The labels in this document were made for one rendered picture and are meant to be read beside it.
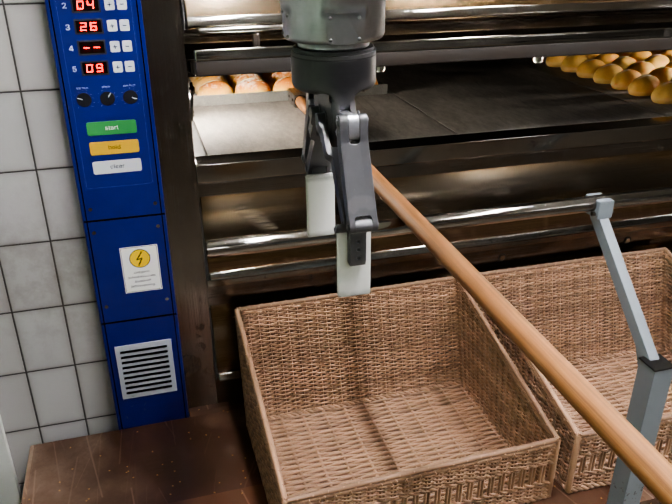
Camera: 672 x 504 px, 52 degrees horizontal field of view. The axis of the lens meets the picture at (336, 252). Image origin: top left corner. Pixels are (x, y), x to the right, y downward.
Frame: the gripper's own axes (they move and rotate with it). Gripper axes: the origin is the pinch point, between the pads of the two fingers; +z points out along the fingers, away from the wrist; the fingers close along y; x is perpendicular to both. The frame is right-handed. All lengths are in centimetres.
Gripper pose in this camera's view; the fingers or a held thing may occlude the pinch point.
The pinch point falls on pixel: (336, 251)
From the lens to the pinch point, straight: 69.1
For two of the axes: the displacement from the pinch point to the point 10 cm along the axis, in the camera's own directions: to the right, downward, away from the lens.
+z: 0.1, 9.0, 4.4
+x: 9.7, -1.1, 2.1
